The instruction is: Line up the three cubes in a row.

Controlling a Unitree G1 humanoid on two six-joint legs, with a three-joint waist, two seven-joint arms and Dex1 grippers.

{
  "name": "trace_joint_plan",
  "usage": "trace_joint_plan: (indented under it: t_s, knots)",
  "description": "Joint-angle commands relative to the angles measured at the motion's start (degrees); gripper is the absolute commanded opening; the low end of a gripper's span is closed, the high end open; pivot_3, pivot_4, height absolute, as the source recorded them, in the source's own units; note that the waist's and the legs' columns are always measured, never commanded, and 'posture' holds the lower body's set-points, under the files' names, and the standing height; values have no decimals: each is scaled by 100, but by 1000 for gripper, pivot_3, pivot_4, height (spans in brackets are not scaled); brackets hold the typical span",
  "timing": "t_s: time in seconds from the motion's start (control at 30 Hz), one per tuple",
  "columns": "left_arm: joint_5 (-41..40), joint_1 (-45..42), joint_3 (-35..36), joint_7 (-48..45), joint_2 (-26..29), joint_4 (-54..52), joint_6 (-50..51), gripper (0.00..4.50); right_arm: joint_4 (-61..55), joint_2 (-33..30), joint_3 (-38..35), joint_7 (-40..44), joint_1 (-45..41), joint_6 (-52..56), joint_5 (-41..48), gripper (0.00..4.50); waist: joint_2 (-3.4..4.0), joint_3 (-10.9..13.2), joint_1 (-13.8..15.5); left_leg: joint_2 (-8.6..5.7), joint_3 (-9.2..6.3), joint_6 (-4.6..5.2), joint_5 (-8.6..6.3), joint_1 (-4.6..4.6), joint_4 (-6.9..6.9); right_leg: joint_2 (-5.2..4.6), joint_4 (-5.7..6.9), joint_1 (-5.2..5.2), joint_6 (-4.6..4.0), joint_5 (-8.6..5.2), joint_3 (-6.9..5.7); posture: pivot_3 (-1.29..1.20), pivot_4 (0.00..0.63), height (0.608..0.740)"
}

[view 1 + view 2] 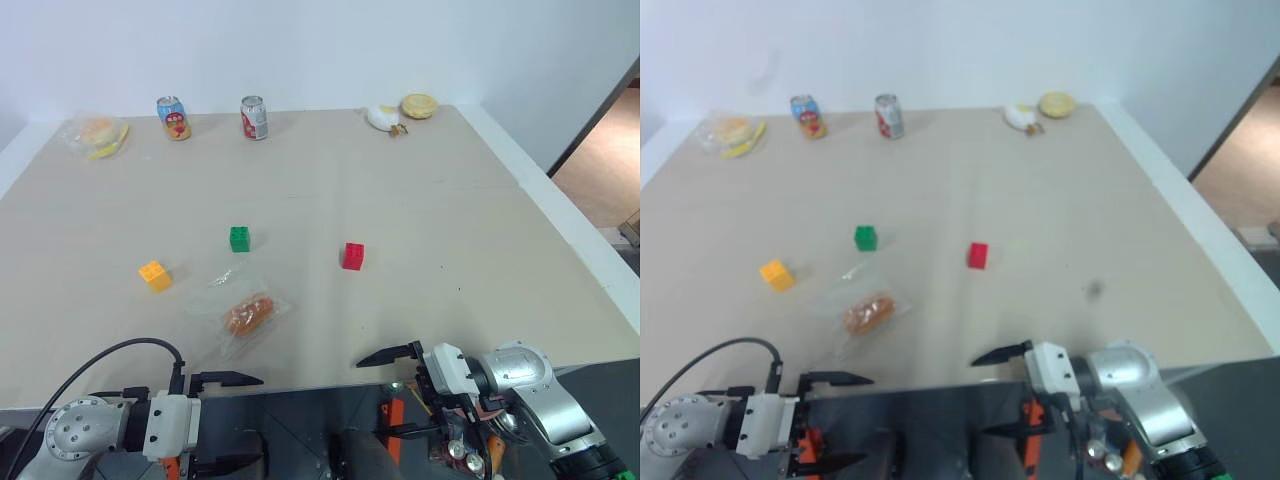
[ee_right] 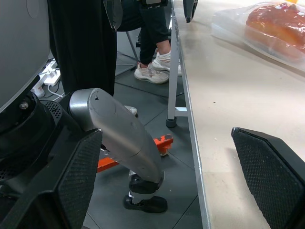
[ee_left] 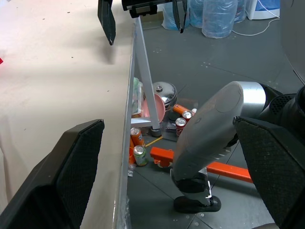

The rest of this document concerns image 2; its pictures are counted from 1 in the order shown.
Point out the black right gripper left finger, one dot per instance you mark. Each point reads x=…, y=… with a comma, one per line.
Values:
x=71, y=181

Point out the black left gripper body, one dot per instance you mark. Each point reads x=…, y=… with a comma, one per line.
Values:
x=153, y=3

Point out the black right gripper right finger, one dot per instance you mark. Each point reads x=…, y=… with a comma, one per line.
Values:
x=269, y=176

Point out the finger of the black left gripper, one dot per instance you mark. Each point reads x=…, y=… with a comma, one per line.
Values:
x=114, y=14
x=190, y=9

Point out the seated person in black trousers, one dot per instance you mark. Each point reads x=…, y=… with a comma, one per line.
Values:
x=152, y=28

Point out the metal chair leg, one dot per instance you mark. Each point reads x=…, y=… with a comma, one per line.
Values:
x=133, y=47

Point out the clear plastic bag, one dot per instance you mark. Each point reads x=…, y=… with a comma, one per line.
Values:
x=228, y=26

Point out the standing person in black trousers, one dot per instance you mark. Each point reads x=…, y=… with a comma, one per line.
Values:
x=81, y=43

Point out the grey metal table leg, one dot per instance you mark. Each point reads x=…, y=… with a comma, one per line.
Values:
x=173, y=71

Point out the black robot waist joint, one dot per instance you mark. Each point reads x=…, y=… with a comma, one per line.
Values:
x=26, y=133

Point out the silver robot leg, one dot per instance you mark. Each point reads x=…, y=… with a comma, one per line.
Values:
x=119, y=133

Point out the black robot foot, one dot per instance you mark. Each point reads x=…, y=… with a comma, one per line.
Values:
x=145, y=202

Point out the brown bread loaf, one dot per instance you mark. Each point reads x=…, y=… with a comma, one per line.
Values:
x=274, y=21

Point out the white power strip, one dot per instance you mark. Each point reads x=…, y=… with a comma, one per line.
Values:
x=51, y=76

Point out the silver robot torso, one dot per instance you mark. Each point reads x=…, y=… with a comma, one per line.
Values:
x=21, y=47

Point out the orange metal floor frame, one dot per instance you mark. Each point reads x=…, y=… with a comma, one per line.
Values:
x=164, y=142

